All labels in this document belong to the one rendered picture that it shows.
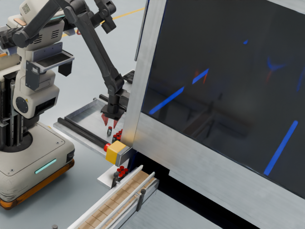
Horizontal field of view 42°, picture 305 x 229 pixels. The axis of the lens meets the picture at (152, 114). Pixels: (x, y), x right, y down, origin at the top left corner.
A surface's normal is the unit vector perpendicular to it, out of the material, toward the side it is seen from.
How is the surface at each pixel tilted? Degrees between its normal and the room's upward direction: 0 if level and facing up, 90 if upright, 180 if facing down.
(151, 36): 90
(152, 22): 90
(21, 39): 100
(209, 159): 90
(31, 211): 0
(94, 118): 0
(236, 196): 90
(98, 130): 0
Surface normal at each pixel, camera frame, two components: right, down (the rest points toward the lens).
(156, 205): -0.51, 0.39
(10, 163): 0.21, -0.81
